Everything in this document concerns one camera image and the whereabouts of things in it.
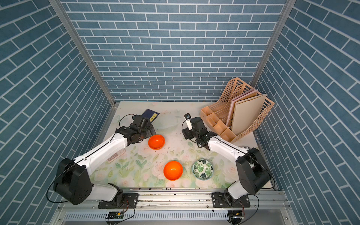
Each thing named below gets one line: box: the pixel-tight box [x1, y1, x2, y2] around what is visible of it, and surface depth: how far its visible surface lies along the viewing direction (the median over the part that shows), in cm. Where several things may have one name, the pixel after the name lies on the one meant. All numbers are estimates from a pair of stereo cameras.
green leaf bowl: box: [192, 158, 214, 181], surface depth 84 cm
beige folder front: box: [232, 93, 268, 136], surface depth 87 cm
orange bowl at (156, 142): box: [148, 134, 165, 150], surface depth 94 cm
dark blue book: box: [140, 108, 160, 124], surface depth 114 cm
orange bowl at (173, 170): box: [163, 160, 184, 181], surface depth 83 cm
